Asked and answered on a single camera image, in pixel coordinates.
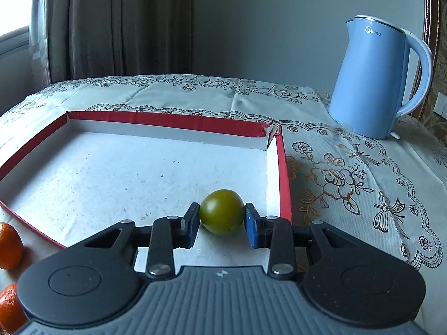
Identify brown patterned curtain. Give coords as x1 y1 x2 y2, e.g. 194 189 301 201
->
29 0 192 90

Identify light blue electric kettle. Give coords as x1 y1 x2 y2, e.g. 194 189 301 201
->
329 15 433 140

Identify red shallow cardboard box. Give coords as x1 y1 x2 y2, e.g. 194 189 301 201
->
1 111 292 247

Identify green tomato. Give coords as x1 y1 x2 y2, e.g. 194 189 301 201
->
199 189 245 236

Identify white wall switch panel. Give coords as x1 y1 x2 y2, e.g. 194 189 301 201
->
433 92 447 118

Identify white lace patterned tablecloth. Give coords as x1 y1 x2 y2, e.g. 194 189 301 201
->
1 75 446 334

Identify orange mandarin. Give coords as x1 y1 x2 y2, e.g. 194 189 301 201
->
0 284 27 334
0 222 24 271

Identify window frame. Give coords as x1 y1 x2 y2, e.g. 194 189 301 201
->
0 27 30 55

